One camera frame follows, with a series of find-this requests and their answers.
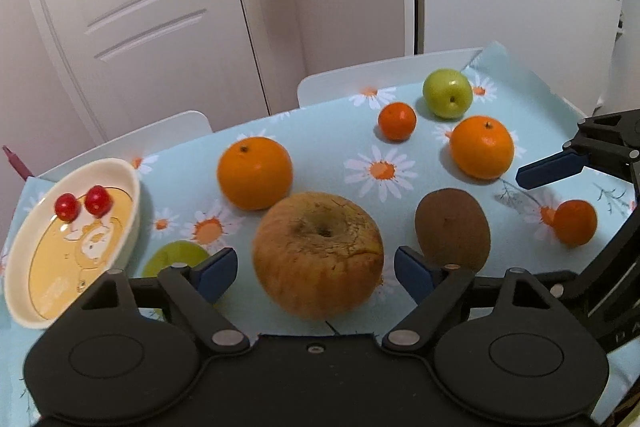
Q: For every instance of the blue daisy print tablecloth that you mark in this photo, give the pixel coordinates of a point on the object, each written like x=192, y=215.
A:
x=325, y=142

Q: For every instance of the white panelled door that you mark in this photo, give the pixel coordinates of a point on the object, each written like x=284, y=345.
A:
x=150, y=57

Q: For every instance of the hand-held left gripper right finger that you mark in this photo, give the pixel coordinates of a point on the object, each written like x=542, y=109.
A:
x=412, y=274

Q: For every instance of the brown kiwi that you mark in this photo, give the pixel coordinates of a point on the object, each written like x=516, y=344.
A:
x=452, y=229

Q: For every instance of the orange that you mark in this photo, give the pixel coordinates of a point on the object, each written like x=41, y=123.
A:
x=481, y=147
x=255, y=172

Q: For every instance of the green apple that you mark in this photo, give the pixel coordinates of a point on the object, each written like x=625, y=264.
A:
x=170, y=254
x=447, y=93

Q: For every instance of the white chair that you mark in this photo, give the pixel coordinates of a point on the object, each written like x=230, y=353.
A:
x=340, y=82
x=170, y=127

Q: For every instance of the small tangerine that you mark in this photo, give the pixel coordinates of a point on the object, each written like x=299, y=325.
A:
x=575, y=222
x=397, y=122

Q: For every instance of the cream bowl with yellow inside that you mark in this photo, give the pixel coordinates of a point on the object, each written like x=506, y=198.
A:
x=65, y=274

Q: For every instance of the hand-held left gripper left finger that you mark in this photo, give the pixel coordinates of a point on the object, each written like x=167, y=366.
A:
x=220, y=274

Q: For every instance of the wrinkled brown apple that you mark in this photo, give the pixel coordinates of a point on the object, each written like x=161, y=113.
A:
x=317, y=254

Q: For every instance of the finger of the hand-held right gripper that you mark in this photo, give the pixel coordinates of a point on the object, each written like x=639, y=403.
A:
x=550, y=169
x=612, y=252

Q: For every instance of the red cherry tomato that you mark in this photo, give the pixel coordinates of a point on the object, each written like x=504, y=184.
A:
x=97, y=200
x=65, y=206

